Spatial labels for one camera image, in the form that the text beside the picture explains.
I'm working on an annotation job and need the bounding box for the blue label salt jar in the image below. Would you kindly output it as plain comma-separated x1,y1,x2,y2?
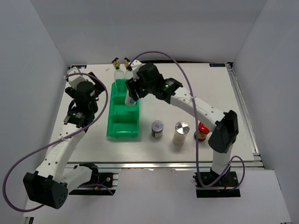
125,91,136,107

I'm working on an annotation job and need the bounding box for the glass bottle with dark residue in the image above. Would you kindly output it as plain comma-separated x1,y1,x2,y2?
124,57,133,81

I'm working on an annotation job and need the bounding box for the clear glass oil bottle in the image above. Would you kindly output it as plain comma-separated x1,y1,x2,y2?
112,57,124,91

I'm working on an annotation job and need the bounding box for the white powder jar silver lid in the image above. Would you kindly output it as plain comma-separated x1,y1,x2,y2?
172,121,190,145

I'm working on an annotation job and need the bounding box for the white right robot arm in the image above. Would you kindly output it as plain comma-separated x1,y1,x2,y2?
126,60,239,186

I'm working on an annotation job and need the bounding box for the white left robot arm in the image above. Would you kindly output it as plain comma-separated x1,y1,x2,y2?
23,72,107,209

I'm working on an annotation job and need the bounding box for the left table logo sticker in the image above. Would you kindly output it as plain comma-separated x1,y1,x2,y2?
70,65,87,69

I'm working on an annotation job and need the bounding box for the table logo sticker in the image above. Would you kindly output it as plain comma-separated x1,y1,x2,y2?
209,63,226,67
70,65,87,69

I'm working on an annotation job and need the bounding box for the green plastic divided bin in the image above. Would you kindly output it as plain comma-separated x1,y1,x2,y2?
107,79,140,138

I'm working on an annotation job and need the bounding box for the small dark spice jar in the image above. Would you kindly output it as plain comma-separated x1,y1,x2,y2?
151,120,164,139

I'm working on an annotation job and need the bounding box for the right table logo sticker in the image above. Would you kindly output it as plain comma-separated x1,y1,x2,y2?
209,63,226,67

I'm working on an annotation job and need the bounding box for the red lid sauce jar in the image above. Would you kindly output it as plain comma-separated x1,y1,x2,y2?
194,122,210,142

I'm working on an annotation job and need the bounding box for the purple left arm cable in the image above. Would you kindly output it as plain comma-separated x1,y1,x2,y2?
3,73,110,212

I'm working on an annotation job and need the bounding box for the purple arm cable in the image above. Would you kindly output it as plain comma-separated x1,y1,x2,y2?
128,51,245,192
3,73,110,212

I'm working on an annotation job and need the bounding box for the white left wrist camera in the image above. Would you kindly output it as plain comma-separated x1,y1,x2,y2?
64,67,87,90

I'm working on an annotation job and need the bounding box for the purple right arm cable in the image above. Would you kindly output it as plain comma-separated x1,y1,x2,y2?
128,51,245,192

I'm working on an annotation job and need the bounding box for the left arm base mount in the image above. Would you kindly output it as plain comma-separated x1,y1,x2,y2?
69,171,119,196

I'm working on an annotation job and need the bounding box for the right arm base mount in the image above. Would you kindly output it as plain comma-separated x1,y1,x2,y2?
193,171,241,198

